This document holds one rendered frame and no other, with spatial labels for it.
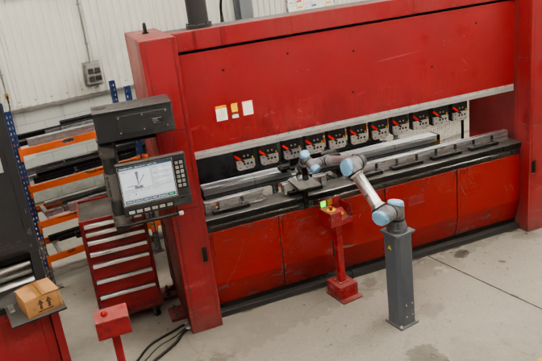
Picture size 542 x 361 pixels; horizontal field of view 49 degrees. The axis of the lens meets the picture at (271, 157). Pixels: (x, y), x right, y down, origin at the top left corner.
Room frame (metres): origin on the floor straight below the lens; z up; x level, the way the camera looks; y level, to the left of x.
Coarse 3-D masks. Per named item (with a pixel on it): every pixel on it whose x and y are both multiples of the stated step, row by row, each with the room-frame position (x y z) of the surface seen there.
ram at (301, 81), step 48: (240, 48) 4.48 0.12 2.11; (288, 48) 4.60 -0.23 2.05; (336, 48) 4.72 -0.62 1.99; (384, 48) 4.85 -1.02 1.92; (432, 48) 4.98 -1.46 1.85; (480, 48) 5.13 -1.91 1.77; (192, 96) 4.36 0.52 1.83; (240, 96) 4.47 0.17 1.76; (288, 96) 4.58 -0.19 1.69; (336, 96) 4.71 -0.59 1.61; (384, 96) 4.84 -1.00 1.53; (432, 96) 4.98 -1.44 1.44; (480, 96) 5.13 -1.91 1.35
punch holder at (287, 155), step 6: (282, 144) 4.56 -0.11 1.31; (288, 144) 4.57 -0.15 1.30; (294, 144) 4.59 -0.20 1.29; (300, 144) 4.60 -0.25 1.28; (282, 150) 4.59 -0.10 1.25; (288, 150) 4.57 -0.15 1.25; (294, 150) 4.58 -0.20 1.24; (300, 150) 4.59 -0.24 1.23; (282, 156) 4.61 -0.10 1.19; (288, 156) 4.56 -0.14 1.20; (294, 156) 4.58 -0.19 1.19
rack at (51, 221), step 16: (112, 96) 5.97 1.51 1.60; (128, 96) 5.57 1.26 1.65; (16, 144) 5.04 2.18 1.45; (48, 144) 5.17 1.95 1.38; (64, 144) 5.24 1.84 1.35; (16, 160) 5.03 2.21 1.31; (128, 160) 5.51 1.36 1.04; (64, 176) 5.23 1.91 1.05; (80, 176) 5.27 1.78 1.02; (32, 192) 5.06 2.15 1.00; (32, 208) 5.04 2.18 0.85; (48, 208) 5.53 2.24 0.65; (48, 224) 5.09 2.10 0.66; (160, 224) 5.60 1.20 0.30; (48, 240) 5.49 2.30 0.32; (48, 256) 5.05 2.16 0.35; (64, 256) 5.12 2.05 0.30; (48, 272) 5.04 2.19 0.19
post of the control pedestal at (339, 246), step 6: (336, 228) 4.36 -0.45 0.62; (336, 234) 4.35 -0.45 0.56; (336, 240) 4.36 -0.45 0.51; (342, 240) 4.38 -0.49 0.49; (336, 246) 4.36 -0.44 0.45; (342, 246) 4.37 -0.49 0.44; (336, 252) 4.37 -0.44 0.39; (342, 252) 4.37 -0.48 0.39; (336, 258) 4.38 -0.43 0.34; (342, 258) 4.37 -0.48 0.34; (336, 264) 4.39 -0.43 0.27; (342, 264) 4.37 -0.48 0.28; (336, 270) 4.39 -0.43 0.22; (342, 270) 4.36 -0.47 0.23; (342, 276) 4.36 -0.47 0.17
